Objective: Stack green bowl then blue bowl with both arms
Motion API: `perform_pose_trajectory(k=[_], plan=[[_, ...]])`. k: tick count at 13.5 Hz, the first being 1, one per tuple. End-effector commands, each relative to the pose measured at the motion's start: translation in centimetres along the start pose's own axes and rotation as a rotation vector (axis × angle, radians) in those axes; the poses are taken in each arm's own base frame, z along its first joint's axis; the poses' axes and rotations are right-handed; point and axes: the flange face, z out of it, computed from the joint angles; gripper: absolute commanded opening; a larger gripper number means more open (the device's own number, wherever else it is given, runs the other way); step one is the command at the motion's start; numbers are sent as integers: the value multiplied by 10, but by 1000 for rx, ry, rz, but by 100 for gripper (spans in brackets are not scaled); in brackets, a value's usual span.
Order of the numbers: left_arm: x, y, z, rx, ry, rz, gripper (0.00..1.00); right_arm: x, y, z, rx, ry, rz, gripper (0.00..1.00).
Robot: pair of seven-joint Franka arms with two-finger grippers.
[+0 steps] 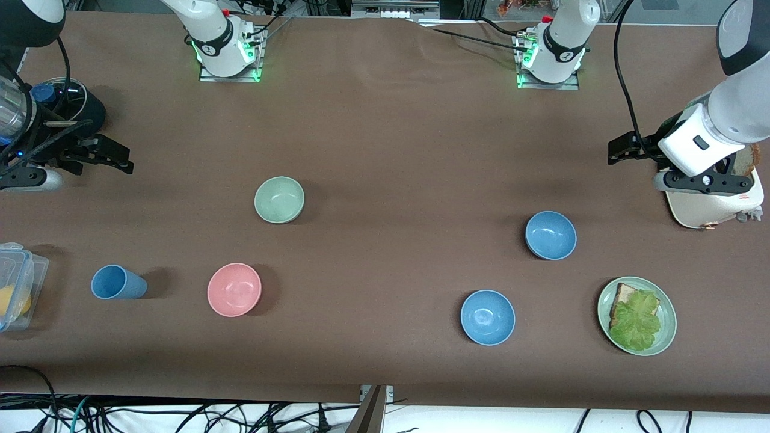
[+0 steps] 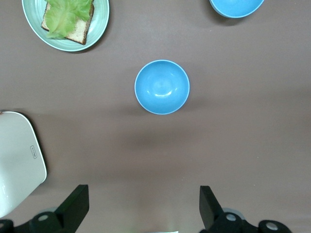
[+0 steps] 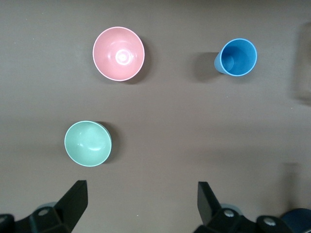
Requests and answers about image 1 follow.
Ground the blue bowl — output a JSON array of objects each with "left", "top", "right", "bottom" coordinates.
[
  {"left": 525, "top": 210, "right": 578, "bottom": 260},
  {"left": 460, "top": 290, "right": 516, "bottom": 346}
]

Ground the pale green bowl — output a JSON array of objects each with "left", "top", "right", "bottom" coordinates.
[{"left": 254, "top": 176, "right": 306, "bottom": 224}]

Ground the pink bowl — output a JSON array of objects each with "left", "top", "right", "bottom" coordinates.
[{"left": 207, "top": 263, "right": 263, "bottom": 318}]

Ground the black pot with glass lid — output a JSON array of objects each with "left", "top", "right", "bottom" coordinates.
[{"left": 27, "top": 77, "right": 107, "bottom": 142}]

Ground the brown toast slice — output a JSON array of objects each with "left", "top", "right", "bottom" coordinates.
[{"left": 735, "top": 143, "right": 762, "bottom": 177}]

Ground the cream white toaster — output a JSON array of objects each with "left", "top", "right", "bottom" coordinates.
[{"left": 665, "top": 144, "right": 765, "bottom": 230}]

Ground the clear container with blue lid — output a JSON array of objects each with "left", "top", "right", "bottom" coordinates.
[{"left": 0, "top": 242, "right": 50, "bottom": 333}]

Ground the blue plastic cup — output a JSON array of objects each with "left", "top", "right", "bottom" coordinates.
[{"left": 91, "top": 265, "right": 148, "bottom": 300}]

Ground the bread slice with dark crust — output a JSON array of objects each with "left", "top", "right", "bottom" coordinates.
[{"left": 609, "top": 283, "right": 661, "bottom": 328}]

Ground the yellow fruit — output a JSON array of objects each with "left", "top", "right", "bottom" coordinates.
[{"left": 0, "top": 284, "right": 32, "bottom": 319}]

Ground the pale green plate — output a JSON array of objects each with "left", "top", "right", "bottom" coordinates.
[{"left": 597, "top": 277, "right": 677, "bottom": 357}]

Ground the green lettuce leaf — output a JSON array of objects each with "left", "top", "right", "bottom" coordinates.
[{"left": 609, "top": 290, "right": 662, "bottom": 352}]

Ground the metal background equipment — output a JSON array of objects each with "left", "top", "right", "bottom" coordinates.
[{"left": 351, "top": 0, "right": 440, "bottom": 20}]

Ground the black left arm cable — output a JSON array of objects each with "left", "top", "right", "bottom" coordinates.
[{"left": 614, "top": 0, "right": 662, "bottom": 160}]

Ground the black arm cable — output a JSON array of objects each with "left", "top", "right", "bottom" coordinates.
[
  {"left": 614, "top": 0, "right": 662, "bottom": 160},
  {"left": 54, "top": 36, "right": 73, "bottom": 115}
]

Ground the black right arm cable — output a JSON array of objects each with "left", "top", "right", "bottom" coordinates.
[{"left": 54, "top": 36, "right": 73, "bottom": 115}]

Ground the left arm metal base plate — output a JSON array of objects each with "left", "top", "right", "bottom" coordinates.
[{"left": 516, "top": 33, "right": 581, "bottom": 91}]

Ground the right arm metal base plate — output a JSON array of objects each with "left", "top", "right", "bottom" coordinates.
[{"left": 199, "top": 36, "right": 265, "bottom": 83}]

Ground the black cable across table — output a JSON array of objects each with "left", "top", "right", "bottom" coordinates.
[{"left": 409, "top": 18, "right": 530, "bottom": 50}]

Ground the black looped floor cable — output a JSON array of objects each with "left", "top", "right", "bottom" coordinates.
[{"left": 0, "top": 365, "right": 59, "bottom": 433}]

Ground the teal floor cable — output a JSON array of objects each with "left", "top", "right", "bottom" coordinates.
[{"left": 70, "top": 396, "right": 92, "bottom": 433}]

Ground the grey metal stand post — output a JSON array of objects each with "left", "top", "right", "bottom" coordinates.
[{"left": 346, "top": 385, "right": 395, "bottom": 433}]

